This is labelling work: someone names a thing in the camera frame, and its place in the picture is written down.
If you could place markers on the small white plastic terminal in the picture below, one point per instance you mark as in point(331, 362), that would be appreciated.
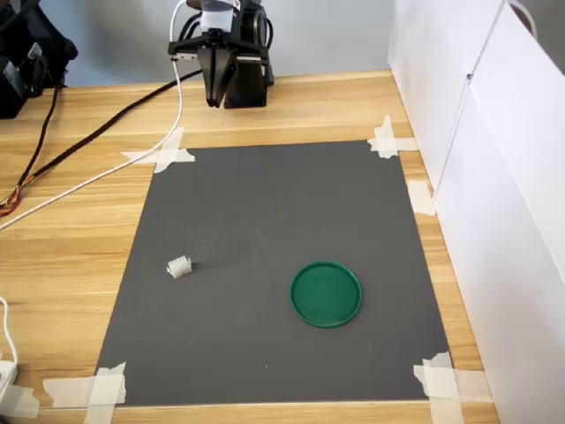
point(179, 267)

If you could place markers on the round green lid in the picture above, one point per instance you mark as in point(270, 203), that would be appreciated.
point(326, 296)

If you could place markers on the white masking tape strip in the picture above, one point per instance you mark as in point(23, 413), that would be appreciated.
point(103, 411)
point(420, 197)
point(386, 130)
point(404, 144)
point(170, 146)
point(66, 391)
point(20, 399)
point(176, 155)
point(472, 384)
point(443, 411)

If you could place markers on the dark grey mat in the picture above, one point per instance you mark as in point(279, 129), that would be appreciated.
point(265, 229)

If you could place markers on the white partition panel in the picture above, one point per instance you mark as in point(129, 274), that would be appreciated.
point(507, 221)
point(424, 66)

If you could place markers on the white curved tube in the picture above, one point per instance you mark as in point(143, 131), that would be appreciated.
point(529, 17)

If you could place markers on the small white bracket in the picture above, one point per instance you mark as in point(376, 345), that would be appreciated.
point(6, 375)

